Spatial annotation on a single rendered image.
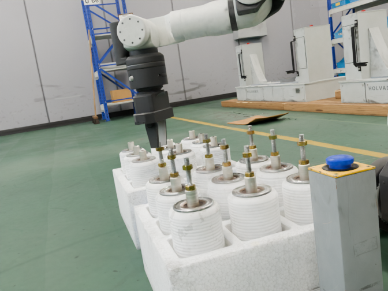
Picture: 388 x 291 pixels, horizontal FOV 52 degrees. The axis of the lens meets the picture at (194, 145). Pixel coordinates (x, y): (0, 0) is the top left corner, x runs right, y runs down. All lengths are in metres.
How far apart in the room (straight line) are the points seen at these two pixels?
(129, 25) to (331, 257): 0.59
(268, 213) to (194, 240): 0.14
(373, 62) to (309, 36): 0.82
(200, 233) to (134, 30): 0.44
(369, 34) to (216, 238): 3.04
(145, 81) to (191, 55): 6.51
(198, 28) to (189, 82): 6.48
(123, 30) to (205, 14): 0.18
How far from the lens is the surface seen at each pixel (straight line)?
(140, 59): 0.89
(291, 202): 0.80
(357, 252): 0.66
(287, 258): 0.75
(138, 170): 1.20
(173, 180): 0.83
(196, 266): 0.69
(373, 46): 3.58
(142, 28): 0.87
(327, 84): 4.24
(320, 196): 0.64
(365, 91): 3.44
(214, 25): 0.87
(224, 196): 0.84
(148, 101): 0.88
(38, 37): 7.05
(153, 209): 0.94
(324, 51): 4.24
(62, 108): 6.98
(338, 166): 0.63
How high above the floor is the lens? 0.48
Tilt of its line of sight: 10 degrees down
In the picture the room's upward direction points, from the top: 8 degrees counter-clockwise
